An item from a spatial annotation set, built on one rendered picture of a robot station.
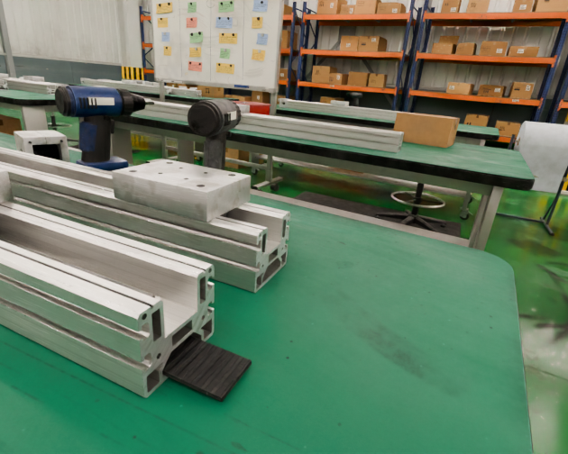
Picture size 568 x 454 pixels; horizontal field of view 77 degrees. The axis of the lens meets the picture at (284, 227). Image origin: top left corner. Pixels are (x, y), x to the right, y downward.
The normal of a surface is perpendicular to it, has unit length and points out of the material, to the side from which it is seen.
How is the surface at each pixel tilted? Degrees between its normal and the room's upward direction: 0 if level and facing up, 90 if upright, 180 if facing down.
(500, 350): 0
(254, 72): 90
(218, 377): 0
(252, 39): 90
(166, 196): 90
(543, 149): 95
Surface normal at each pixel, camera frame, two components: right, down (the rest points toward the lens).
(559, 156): -0.44, 0.45
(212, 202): 0.91, 0.22
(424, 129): -0.55, 0.25
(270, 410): 0.07, -0.92
